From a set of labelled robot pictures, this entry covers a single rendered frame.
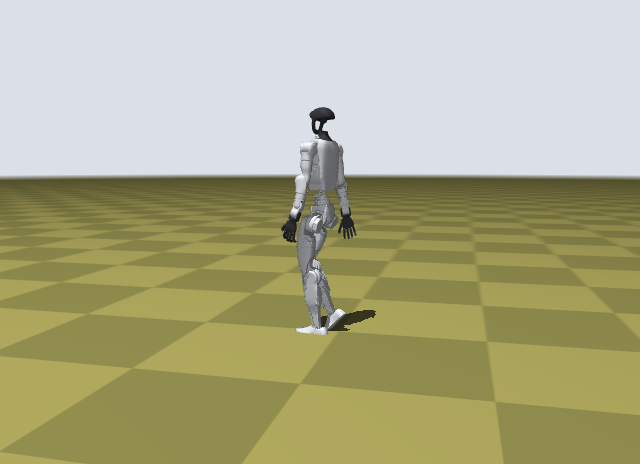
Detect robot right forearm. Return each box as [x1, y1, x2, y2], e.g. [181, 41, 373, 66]
[336, 181, 350, 215]

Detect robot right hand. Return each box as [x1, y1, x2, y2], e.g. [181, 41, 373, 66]
[338, 207, 356, 239]

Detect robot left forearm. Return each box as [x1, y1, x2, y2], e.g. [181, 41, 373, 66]
[290, 175, 308, 219]

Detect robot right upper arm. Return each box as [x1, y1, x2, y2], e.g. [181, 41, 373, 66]
[336, 144, 345, 187]

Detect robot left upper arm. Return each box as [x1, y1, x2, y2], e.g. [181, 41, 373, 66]
[295, 142, 318, 186]

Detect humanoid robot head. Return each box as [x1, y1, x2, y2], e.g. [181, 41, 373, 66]
[310, 107, 335, 141]

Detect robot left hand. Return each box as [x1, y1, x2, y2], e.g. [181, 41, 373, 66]
[281, 212, 301, 243]

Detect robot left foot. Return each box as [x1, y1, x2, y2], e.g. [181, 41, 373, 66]
[295, 325, 328, 335]

